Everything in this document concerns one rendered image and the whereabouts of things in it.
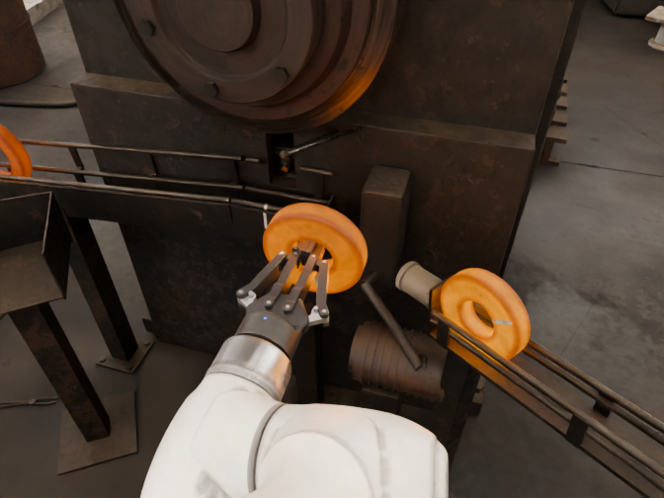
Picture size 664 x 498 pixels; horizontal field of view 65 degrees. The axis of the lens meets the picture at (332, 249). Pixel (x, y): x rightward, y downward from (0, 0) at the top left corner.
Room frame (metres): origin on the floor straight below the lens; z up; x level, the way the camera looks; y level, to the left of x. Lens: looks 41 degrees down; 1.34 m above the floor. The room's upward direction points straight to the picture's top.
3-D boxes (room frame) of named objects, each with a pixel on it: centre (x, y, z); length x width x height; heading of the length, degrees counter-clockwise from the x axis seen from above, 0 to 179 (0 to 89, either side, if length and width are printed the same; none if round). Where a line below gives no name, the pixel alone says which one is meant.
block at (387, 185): (0.81, -0.10, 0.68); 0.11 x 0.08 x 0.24; 163
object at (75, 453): (0.75, 0.67, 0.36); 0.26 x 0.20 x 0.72; 108
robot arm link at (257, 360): (0.36, 0.09, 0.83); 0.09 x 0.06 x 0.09; 73
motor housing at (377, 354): (0.64, -0.15, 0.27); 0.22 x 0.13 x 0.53; 73
